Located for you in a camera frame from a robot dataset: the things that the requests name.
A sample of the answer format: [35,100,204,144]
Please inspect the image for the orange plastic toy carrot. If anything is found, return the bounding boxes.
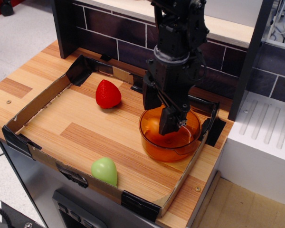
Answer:
[145,117,160,137]

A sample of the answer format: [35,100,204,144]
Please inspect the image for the green plastic toy pear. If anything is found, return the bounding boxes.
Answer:
[91,157,118,187]

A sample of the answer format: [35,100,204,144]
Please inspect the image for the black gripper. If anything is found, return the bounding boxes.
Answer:
[142,54,206,135]

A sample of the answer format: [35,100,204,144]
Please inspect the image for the white toy sink drainboard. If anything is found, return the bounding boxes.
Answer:
[218,92,285,204]

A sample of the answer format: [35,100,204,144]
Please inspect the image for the brass screw washer right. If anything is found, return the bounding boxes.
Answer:
[195,186,201,192]

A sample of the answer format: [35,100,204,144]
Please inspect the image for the cardboard fence with black tape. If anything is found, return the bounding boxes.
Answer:
[2,55,225,227]

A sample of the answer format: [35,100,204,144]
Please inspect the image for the dark grey left post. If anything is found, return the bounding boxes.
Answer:
[50,0,79,59]

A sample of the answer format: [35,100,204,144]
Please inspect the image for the black oven control panel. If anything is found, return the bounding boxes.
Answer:
[52,190,123,228]

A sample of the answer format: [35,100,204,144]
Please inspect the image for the transparent orange plastic pot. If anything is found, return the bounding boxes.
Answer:
[139,106,201,162]

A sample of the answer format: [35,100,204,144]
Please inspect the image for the black object top left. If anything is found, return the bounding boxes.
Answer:
[0,0,14,17]

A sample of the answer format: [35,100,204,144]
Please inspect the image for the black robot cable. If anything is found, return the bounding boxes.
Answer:
[192,48,208,83]

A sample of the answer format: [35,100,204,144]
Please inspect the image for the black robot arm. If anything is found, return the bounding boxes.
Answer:
[142,0,209,135]

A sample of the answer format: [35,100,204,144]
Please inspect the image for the dark grey upright post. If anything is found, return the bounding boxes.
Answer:
[228,0,273,121]

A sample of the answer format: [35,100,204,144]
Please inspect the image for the red plastic toy strawberry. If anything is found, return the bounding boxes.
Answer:
[95,80,122,109]

